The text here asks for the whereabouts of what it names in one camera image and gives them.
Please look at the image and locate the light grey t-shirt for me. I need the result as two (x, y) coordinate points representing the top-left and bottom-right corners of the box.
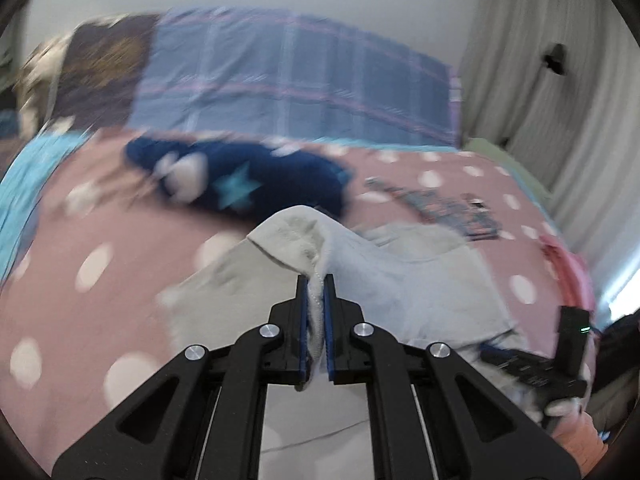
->
(158, 206), (540, 479)

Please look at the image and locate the right forearm pink sleeve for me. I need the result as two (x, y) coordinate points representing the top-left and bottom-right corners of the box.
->
(552, 412), (608, 477)

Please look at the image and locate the beige crumpled clothes pile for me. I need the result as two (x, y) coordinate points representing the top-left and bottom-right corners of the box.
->
(14, 34), (72, 140)

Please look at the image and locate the person's right hand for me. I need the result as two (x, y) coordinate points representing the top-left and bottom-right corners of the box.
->
(541, 396), (584, 434)

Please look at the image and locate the pink polka dot bedspread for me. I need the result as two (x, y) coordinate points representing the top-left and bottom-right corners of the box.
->
(1, 128), (565, 470)

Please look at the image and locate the floral patterned folded cloth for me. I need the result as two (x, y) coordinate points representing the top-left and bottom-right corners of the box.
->
(366, 177), (502, 242)

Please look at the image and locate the grey pleated curtain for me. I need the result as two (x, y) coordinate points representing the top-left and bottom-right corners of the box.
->
(461, 0), (639, 288)

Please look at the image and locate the navy star fleece garment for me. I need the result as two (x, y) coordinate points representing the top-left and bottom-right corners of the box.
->
(124, 136), (352, 220)

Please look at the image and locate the turquoise patterned blanket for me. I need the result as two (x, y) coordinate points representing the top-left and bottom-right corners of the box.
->
(1, 131), (89, 282)

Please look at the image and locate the black floor lamp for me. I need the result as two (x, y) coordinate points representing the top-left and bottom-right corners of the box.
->
(498, 42), (567, 148)

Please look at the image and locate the blue plaid pillow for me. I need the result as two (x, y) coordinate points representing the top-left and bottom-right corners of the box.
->
(128, 6), (460, 148)

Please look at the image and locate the dark tree print pillow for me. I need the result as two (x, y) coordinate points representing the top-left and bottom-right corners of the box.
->
(49, 14), (160, 130)

